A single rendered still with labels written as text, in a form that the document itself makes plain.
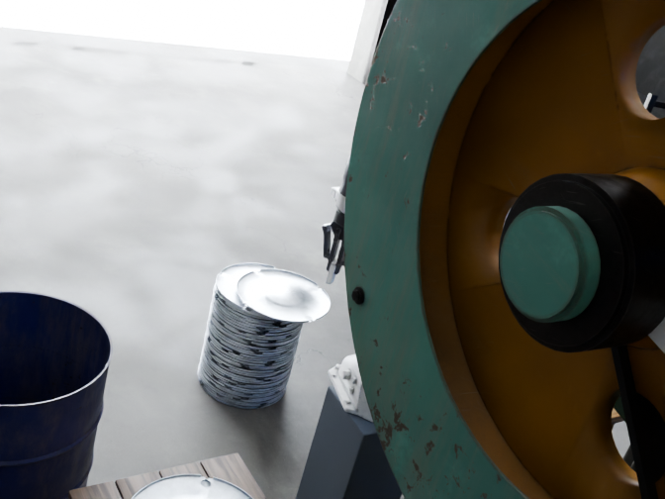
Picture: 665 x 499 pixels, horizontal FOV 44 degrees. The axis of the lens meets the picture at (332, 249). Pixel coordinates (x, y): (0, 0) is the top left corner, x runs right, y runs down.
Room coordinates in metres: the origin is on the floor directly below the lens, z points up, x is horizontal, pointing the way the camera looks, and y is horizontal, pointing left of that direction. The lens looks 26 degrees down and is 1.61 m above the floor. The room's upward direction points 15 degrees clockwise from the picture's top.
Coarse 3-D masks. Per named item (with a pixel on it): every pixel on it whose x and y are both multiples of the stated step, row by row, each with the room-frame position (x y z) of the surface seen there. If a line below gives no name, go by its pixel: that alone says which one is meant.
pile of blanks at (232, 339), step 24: (216, 288) 2.10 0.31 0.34; (216, 312) 2.06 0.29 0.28; (240, 312) 2.01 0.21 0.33; (216, 336) 2.04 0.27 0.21; (240, 336) 2.01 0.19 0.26; (264, 336) 2.01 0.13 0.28; (288, 336) 2.07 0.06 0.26; (216, 360) 2.04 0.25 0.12; (240, 360) 2.02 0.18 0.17; (264, 360) 2.02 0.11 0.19; (288, 360) 2.09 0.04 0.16; (216, 384) 2.02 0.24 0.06; (240, 384) 2.02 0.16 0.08; (264, 384) 2.03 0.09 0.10
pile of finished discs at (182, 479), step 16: (160, 480) 1.25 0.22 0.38; (176, 480) 1.26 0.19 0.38; (192, 480) 1.27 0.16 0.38; (208, 480) 1.29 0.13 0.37; (224, 480) 1.29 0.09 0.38; (144, 496) 1.20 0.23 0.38; (160, 496) 1.21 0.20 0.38; (176, 496) 1.22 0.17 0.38; (192, 496) 1.23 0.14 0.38; (208, 496) 1.24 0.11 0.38; (224, 496) 1.25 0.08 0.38; (240, 496) 1.26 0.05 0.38
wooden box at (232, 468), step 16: (192, 464) 1.35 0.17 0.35; (208, 464) 1.36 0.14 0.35; (224, 464) 1.37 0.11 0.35; (240, 464) 1.39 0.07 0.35; (128, 480) 1.25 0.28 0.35; (144, 480) 1.27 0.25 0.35; (240, 480) 1.34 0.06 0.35; (80, 496) 1.18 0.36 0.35; (96, 496) 1.19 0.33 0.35; (112, 496) 1.20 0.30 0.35; (128, 496) 1.21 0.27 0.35; (256, 496) 1.31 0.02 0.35
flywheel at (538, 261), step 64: (576, 0) 0.87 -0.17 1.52; (640, 0) 0.81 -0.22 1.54; (512, 64) 0.92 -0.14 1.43; (576, 64) 0.85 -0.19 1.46; (448, 128) 0.94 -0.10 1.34; (512, 128) 0.89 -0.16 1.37; (576, 128) 0.82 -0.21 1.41; (640, 128) 0.76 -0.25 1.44; (448, 192) 0.94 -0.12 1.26; (512, 192) 0.86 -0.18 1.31; (576, 192) 0.66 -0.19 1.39; (640, 192) 0.67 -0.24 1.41; (448, 256) 0.91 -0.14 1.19; (512, 256) 0.66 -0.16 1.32; (576, 256) 0.61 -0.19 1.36; (640, 256) 0.61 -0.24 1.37; (448, 320) 0.87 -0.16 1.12; (512, 320) 0.81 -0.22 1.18; (576, 320) 0.62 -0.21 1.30; (640, 320) 0.61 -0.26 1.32; (448, 384) 0.82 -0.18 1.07; (512, 384) 0.78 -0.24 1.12; (576, 384) 0.72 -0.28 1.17; (640, 384) 0.67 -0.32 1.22; (512, 448) 0.75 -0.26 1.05; (576, 448) 0.70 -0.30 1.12
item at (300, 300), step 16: (272, 272) 2.25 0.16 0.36; (288, 272) 2.27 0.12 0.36; (240, 288) 2.11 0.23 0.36; (256, 288) 2.13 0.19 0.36; (272, 288) 2.14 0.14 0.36; (288, 288) 2.17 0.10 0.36; (304, 288) 2.21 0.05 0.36; (320, 288) 2.23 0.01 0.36; (256, 304) 2.04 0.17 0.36; (272, 304) 2.07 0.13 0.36; (288, 304) 2.08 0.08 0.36; (304, 304) 2.11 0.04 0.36; (320, 304) 2.14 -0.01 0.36; (288, 320) 2.00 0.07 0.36; (304, 320) 2.03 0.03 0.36
